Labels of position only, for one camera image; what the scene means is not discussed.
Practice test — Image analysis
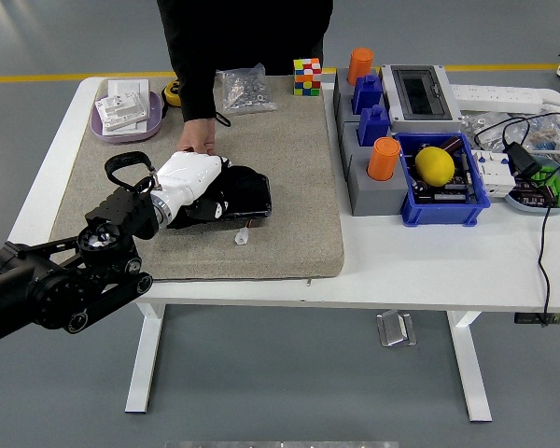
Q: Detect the person's right hand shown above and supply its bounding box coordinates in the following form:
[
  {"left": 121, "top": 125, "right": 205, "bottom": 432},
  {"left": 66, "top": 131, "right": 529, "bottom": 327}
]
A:
[{"left": 176, "top": 117, "right": 217, "bottom": 156}]

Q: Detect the black rag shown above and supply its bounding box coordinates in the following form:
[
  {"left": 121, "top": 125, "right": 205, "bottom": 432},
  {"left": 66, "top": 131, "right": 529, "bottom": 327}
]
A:
[{"left": 166, "top": 165, "right": 262, "bottom": 230}]

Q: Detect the glossy black panel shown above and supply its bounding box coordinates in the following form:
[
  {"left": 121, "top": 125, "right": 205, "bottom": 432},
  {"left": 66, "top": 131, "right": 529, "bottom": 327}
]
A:
[{"left": 217, "top": 167, "right": 273, "bottom": 221}]

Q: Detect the purple tray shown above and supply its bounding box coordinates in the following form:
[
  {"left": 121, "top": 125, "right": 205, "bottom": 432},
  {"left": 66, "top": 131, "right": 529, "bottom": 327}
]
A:
[{"left": 90, "top": 90, "right": 164, "bottom": 144}]

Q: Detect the yellow tape measure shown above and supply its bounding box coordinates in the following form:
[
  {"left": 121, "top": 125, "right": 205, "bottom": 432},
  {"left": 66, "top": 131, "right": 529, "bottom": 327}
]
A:
[{"left": 161, "top": 78, "right": 186, "bottom": 107}]

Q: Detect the clear bag of screws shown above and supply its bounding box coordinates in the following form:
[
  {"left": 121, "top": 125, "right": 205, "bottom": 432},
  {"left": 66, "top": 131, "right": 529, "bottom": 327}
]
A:
[{"left": 216, "top": 63, "right": 280, "bottom": 116}]

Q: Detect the grey-brown mat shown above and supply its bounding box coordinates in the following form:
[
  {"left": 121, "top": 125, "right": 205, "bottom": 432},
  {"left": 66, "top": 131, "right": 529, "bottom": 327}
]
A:
[{"left": 49, "top": 76, "right": 346, "bottom": 281}]

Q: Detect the person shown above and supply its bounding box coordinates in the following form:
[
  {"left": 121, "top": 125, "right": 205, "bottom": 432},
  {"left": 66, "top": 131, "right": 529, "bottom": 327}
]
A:
[{"left": 157, "top": 0, "right": 334, "bottom": 78}]

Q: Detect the colourful puzzle cube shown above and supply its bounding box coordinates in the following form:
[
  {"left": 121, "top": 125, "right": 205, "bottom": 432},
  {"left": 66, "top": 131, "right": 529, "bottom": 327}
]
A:
[{"left": 292, "top": 57, "right": 324, "bottom": 98}]

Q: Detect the blue block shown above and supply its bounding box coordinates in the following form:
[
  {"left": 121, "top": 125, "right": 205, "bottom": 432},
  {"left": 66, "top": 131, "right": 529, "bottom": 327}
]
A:
[
  {"left": 352, "top": 73, "right": 385, "bottom": 116},
  {"left": 357, "top": 105, "right": 393, "bottom": 147}
]

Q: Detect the orange cylinder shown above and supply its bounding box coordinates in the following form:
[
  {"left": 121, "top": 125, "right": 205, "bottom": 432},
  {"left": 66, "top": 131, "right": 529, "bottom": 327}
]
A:
[
  {"left": 347, "top": 47, "right": 375, "bottom": 87},
  {"left": 367, "top": 136, "right": 402, "bottom": 182}
]

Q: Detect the white electrical distribution box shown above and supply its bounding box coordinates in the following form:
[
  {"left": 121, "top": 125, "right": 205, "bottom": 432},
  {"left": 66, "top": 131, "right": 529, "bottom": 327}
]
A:
[{"left": 381, "top": 63, "right": 464, "bottom": 135}]

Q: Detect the white table leg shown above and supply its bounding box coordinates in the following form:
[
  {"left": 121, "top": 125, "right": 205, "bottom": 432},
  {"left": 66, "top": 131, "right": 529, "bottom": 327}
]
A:
[
  {"left": 124, "top": 302, "right": 167, "bottom": 414},
  {"left": 446, "top": 311, "right": 494, "bottom": 424}
]

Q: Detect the yellow lemon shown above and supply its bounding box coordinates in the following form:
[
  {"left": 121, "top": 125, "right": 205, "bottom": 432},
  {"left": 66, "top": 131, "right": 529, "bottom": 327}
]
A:
[{"left": 414, "top": 146, "right": 457, "bottom": 187}]

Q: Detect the dark circuit board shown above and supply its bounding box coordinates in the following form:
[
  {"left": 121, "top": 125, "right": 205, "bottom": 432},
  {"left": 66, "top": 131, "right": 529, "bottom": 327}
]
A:
[{"left": 410, "top": 175, "right": 477, "bottom": 204}]

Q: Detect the blue plastic bin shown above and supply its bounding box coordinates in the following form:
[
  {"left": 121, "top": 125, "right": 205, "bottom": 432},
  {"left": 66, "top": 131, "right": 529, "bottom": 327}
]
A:
[{"left": 394, "top": 132, "right": 492, "bottom": 229}]

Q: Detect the clear bag of parts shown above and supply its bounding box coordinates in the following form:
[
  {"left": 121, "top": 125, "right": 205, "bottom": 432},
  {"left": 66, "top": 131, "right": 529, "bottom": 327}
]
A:
[{"left": 460, "top": 110, "right": 560, "bottom": 158}]

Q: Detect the white power strip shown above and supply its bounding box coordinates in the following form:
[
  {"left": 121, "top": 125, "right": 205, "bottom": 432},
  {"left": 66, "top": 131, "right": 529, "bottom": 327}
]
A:
[{"left": 450, "top": 83, "right": 545, "bottom": 115}]

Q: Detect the white circuit breaker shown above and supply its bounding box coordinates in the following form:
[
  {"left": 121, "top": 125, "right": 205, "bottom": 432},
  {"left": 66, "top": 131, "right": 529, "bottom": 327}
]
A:
[{"left": 470, "top": 148, "right": 517, "bottom": 200}]

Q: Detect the black power adapter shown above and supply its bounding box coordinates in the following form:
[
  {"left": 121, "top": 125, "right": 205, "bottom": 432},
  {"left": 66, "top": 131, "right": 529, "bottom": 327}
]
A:
[{"left": 502, "top": 142, "right": 543, "bottom": 179}]

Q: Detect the green plastic part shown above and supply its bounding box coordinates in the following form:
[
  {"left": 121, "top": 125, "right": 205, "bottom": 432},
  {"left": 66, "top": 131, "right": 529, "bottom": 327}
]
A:
[{"left": 529, "top": 165, "right": 560, "bottom": 209}]

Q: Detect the black control box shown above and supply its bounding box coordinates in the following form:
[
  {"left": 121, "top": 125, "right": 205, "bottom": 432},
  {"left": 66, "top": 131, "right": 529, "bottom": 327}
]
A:
[{"left": 514, "top": 313, "right": 560, "bottom": 327}]

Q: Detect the white switch plate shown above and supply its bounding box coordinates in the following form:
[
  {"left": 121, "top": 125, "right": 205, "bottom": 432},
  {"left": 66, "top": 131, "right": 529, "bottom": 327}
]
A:
[{"left": 103, "top": 77, "right": 151, "bottom": 137}]

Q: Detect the white connector with wires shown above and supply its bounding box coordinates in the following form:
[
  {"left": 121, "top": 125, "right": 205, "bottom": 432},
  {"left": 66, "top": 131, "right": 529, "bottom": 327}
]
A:
[{"left": 233, "top": 217, "right": 258, "bottom": 246}]

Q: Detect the metal bracket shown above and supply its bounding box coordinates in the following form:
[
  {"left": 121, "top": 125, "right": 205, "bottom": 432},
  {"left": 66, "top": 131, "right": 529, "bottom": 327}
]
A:
[{"left": 376, "top": 309, "right": 418, "bottom": 349}]

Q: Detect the black cable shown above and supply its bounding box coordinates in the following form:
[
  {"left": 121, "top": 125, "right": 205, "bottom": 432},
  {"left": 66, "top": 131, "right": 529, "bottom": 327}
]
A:
[{"left": 473, "top": 113, "right": 560, "bottom": 328}]

